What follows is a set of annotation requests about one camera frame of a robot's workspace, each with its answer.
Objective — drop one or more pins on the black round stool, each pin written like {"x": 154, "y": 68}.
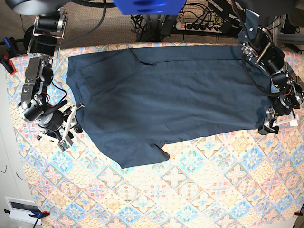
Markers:
{"x": 27, "y": 37}

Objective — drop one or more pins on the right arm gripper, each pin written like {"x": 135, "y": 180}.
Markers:
{"x": 55, "y": 125}

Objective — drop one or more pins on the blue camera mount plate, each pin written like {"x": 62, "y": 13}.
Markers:
{"x": 149, "y": 7}

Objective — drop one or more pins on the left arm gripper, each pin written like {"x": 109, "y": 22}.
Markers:
{"x": 281, "y": 112}

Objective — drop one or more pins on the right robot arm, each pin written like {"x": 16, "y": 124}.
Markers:
{"x": 47, "y": 34}

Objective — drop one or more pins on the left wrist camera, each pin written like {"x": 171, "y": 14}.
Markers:
{"x": 293, "y": 123}

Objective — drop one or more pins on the patterned tablecloth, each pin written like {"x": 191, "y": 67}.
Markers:
{"x": 230, "y": 180}

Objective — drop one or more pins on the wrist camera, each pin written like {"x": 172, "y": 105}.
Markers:
{"x": 293, "y": 123}
{"x": 65, "y": 144}

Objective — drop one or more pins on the white power strip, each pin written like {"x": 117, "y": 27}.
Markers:
{"x": 184, "y": 26}

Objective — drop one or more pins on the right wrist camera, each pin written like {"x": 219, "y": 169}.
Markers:
{"x": 65, "y": 144}

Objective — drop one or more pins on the dark blue t-shirt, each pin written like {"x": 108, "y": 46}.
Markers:
{"x": 138, "y": 100}

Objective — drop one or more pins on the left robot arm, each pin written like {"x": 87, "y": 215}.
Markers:
{"x": 260, "y": 51}

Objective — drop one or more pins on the blue clamp lower left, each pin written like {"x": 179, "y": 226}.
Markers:
{"x": 35, "y": 215}

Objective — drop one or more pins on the orange clamp lower right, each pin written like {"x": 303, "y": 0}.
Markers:
{"x": 299, "y": 213}

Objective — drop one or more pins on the white floor vent box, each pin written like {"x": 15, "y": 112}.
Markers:
{"x": 19, "y": 204}

